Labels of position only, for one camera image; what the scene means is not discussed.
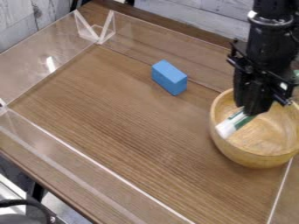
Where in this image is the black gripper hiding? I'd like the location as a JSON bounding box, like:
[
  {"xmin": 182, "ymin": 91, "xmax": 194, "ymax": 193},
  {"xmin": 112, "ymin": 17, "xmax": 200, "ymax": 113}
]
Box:
[{"xmin": 227, "ymin": 39, "xmax": 299, "ymax": 116}]

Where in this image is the green and white marker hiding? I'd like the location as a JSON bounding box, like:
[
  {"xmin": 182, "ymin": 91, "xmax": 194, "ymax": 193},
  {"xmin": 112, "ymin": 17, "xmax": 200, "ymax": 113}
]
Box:
[{"xmin": 216, "ymin": 110, "xmax": 255, "ymax": 139}]

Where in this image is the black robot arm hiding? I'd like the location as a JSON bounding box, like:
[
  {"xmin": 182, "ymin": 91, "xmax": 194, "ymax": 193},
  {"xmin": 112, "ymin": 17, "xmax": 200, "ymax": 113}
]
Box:
[{"xmin": 228, "ymin": 0, "xmax": 299, "ymax": 116}]

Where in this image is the brown wooden bowl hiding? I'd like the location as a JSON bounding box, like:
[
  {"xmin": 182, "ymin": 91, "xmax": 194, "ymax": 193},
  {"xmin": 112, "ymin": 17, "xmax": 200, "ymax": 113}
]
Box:
[{"xmin": 210, "ymin": 89, "xmax": 299, "ymax": 169}]

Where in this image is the blue rectangular block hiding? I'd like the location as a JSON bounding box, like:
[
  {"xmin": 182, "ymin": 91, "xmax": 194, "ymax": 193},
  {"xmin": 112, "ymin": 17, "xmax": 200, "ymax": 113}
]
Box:
[{"xmin": 152, "ymin": 59, "xmax": 188, "ymax": 95}]

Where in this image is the black metal base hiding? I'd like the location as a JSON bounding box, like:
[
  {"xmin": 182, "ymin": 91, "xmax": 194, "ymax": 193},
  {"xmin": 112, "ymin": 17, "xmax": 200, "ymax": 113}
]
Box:
[{"xmin": 0, "ymin": 210, "xmax": 69, "ymax": 224}]

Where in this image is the clear acrylic tray wall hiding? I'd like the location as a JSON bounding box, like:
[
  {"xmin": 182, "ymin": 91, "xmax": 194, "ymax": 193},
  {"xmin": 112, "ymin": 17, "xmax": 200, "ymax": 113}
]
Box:
[{"xmin": 0, "ymin": 10, "xmax": 299, "ymax": 224}]

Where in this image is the black cable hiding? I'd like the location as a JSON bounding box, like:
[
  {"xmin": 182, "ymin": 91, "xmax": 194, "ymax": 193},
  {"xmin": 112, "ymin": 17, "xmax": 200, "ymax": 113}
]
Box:
[{"xmin": 0, "ymin": 199, "xmax": 56, "ymax": 224}]

